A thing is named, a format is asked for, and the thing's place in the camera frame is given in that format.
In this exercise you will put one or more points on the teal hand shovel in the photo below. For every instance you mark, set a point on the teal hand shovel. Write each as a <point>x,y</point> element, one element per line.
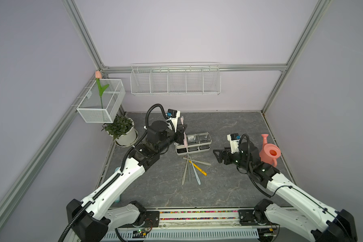
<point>118,198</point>

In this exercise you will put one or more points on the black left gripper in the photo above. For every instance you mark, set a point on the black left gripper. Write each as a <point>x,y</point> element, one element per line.
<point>179,133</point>

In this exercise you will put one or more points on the long white wire shelf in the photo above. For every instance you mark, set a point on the long white wire shelf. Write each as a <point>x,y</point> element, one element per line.
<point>173,79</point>

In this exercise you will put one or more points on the potted green plant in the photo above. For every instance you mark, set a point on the potted green plant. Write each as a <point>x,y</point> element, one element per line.
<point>122,130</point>

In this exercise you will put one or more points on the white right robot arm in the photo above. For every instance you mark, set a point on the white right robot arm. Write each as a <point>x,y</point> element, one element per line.
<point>287,204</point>

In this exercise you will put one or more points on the white wire basket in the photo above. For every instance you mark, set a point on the white wire basket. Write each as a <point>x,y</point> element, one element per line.
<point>90,109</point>

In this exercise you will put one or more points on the artificial pink tulip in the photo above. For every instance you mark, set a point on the artificial pink tulip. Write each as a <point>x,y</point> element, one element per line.
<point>101,89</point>

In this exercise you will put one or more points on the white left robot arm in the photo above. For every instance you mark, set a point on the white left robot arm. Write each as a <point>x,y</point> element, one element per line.
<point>118,181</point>

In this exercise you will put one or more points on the pink watering can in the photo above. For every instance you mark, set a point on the pink watering can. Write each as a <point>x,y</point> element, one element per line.
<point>269,152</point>

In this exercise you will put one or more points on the beige toothbrush holder tray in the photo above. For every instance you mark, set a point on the beige toothbrush holder tray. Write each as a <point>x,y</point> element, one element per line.
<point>196,143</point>

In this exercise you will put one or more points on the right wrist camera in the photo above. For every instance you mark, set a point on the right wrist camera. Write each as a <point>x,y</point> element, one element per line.
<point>234,142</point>

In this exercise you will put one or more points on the grey toothbrush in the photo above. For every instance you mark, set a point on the grey toothbrush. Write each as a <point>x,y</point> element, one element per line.
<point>189,172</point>

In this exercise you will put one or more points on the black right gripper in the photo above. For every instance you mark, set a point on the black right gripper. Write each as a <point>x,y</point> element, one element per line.
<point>227,153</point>

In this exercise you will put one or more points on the yellow toothbrush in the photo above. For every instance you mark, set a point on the yellow toothbrush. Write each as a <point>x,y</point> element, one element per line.
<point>198,168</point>

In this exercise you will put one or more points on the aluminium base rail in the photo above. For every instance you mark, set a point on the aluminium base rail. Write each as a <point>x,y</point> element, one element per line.
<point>202,224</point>

